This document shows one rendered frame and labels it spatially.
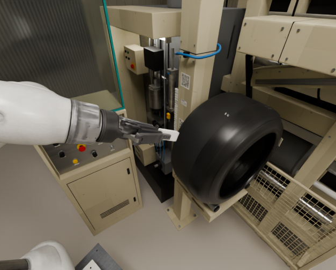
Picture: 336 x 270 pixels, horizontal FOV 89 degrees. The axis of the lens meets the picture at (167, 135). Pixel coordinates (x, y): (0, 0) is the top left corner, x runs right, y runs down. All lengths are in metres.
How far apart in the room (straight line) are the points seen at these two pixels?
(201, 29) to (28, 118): 0.72
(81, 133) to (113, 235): 1.75
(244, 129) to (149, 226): 1.55
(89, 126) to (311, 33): 0.81
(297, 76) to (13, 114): 1.05
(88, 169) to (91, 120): 1.03
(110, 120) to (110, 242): 1.74
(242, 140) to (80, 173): 1.09
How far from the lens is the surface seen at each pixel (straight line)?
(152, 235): 1.99
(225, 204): 1.26
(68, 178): 1.39
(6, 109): 0.35
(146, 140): 0.41
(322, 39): 0.88
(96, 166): 1.38
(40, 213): 2.50
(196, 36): 0.86
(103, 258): 1.31
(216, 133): 0.73
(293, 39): 0.91
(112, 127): 0.39
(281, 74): 1.09
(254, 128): 0.76
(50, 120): 0.35
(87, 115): 0.37
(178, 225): 2.01
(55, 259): 1.02
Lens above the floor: 1.86
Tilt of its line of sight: 39 degrees down
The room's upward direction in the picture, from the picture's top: straight up
